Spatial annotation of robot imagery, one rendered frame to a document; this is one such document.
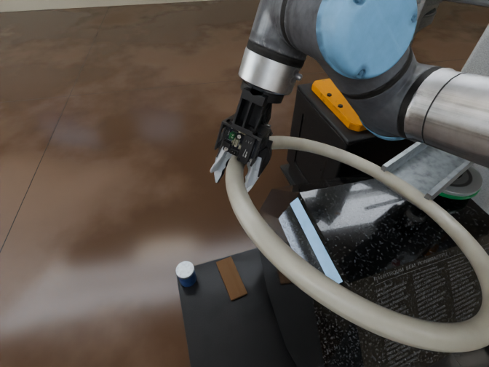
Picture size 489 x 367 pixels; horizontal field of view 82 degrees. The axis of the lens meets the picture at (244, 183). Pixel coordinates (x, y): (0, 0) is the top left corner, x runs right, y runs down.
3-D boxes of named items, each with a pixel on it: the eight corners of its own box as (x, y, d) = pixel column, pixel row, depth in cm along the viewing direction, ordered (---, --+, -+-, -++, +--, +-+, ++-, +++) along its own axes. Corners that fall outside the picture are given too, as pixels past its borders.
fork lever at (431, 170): (479, 94, 101) (489, 81, 98) (543, 119, 91) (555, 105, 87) (363, 171, 72) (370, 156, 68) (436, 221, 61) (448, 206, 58)
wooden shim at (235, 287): (215, 263, 172) (215, 261, 170) (231, 257, 174) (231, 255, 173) (231, 301, 156) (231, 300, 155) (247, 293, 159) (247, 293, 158)
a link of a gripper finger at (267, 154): (242, 173, 54) (247, 130, 50) (245, 170, 55) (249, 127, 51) (265, 179, 53) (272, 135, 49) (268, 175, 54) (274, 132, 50)
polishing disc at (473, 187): (495, 192, 94) (497, 190, 93) (436, 199, 92) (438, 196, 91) (455, 151, 108) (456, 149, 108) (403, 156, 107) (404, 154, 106)
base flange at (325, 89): (308, 87, 173) (309, 79, 170) (375, 76, 183) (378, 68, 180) (351, 133, 142) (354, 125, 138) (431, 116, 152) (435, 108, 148)
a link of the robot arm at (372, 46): (440, 42, 29) (362, 21, 38) (409, -62, 22) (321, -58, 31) (370, 111, 32) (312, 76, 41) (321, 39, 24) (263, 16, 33)
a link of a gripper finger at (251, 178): (233, 205, 52) (238, 160, 48) (243, 191, 57) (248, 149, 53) (249, 210, 52) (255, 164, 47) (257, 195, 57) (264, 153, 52)
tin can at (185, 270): (193, 288, 161) (190, 279, 151) (177, 285, 162) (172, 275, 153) (199, 272, 167) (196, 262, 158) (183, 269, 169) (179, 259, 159)
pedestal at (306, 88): (279, 167, 231) (290, 83, 177) (349, 151, 245) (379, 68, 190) (316, 231, 189) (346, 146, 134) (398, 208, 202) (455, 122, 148)
